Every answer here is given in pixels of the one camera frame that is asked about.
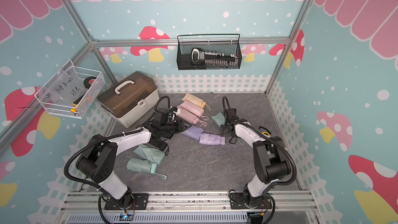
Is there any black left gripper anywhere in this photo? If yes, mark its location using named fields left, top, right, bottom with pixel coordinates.
left=161, top=119, right=192, bottom=134

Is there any mint green sleeved umbrella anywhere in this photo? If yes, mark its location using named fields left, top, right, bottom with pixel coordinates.
left=211, top=112, right=226, bottom=127

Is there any black umbrella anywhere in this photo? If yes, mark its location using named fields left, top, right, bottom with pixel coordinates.
left=149, top=139, right=170, bottom=156

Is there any lilac sleeved umbrella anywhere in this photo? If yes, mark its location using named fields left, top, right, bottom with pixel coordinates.
left=199, top=133, right=237, bottom=150

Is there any lilac sleeve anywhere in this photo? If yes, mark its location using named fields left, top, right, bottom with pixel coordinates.
left=182, top=126, right=204, bottom=141

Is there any mint green sleeve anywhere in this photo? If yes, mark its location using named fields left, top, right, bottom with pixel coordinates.
left=134, top=144, right=165, bottom=165

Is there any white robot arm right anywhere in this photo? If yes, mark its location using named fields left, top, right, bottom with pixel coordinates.
left=221, top=96, right=297, bottom=208

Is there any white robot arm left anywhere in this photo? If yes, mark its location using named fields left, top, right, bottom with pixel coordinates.
left=63, top=105, right=187, bottom=209

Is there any beige sleeved umbrella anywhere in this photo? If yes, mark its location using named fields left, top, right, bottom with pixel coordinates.
left=182, top=93, right=211, bottom=110

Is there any yellow tape measure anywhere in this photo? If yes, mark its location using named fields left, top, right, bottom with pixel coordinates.
left=259, top=126, right=272, bottom=137

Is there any brown lidded white toolbox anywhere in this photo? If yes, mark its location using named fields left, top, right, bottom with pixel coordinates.
left=97, top=72, right=160, bottom=128

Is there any socket set in basket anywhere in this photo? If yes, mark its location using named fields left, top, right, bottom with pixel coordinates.
left=190, top=48, right=239, bottom=69

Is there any black tape roll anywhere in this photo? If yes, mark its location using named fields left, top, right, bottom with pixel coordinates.
left=84, top=76, right=97, bottom=89

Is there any yellow black tool in bin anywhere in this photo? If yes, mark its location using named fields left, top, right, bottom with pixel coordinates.
left=70, top=95, right=89, bottom=115

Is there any black wire wall basket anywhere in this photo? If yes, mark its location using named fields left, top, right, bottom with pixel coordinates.
left=176, top=34, right=242, bottom=71

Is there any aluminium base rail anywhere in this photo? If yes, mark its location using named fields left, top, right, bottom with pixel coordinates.
left=58, top=191, right=321, bottom=224

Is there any clear acrylic wall bin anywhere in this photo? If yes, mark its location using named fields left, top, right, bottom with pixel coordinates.
left=34, top=60, right=105, bottom=119

